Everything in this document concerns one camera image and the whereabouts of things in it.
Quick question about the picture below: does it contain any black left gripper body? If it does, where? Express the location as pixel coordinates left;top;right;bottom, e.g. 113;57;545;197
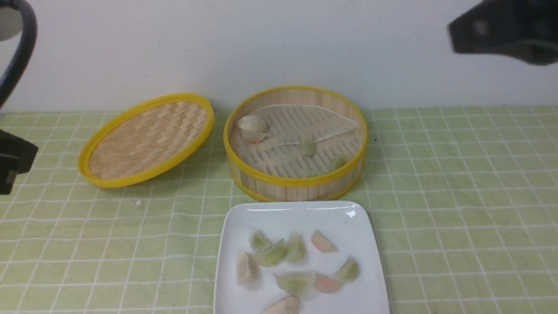
0;130;38;195

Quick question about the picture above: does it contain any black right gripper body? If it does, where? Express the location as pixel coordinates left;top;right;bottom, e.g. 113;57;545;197
448;0;558;66

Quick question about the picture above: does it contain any large green dumpling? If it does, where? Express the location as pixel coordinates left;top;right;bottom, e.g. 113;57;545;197
273;272;317;296

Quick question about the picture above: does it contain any green dumpling on plate top-left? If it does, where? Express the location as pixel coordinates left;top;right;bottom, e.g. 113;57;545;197
249;230;272;253

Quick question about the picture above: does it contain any beige dumpling on plate left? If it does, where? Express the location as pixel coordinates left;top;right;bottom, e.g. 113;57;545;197
236;250;259;287

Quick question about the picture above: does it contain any white square plate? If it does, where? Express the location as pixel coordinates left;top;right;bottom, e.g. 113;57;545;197
214;201;390;314

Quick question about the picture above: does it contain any green dumpling on plate centre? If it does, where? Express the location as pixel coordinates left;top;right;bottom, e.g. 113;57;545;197
251;239;286;268

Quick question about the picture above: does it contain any pale green dumpling on plate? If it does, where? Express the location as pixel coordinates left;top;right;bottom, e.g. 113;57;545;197
284;231;306;264

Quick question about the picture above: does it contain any pink dumpling on plate top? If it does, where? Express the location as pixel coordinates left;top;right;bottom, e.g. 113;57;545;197
310;230;337;254

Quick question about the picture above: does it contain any green dumpling on plate right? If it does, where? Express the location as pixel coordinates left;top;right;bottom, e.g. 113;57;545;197
335;255;360;283

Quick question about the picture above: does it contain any yellow rimmed woven steamer lid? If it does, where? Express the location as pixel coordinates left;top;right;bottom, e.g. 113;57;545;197
78;93;215;188

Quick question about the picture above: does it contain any green checked tablecloth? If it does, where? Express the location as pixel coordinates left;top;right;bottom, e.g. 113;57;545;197
0;107;558;314

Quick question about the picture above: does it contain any green dumpling at steamer right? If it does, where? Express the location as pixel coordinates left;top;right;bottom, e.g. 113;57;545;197
329;155;347;172

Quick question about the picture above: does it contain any pale pink dumpling in steamer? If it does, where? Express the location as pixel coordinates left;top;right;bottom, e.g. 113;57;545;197
241;130;267;143

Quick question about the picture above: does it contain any white mesh steamer liner cloth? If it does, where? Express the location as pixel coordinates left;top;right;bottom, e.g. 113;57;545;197
229;105;364;178

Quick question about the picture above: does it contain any yellow rimmed bamboo steamer basket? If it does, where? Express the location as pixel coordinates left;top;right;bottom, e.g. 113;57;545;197
223;86;368;201

